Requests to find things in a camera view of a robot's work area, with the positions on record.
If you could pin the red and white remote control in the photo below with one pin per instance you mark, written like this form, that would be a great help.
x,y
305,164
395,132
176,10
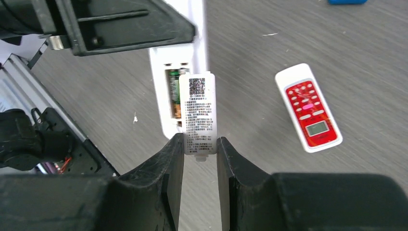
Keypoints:
x,y
308,108

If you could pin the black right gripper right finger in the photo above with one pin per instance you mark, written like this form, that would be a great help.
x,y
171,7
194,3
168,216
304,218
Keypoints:
x,y
253,200

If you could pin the aluminium rail frame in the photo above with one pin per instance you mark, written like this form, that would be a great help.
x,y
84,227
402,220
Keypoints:
x,y
32,89

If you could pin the white battery cover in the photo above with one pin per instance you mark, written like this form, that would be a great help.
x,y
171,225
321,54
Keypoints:
x,y
199,114

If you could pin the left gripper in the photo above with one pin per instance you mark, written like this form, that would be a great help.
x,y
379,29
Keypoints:
x,y
92,27

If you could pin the blue toy car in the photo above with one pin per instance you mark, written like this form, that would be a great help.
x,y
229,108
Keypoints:
x,y
346,2

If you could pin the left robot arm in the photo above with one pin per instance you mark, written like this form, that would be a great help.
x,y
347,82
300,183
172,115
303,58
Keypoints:
x,y
87,27

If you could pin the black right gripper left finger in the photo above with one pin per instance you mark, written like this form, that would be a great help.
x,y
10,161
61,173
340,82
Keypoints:
x,y
146,198

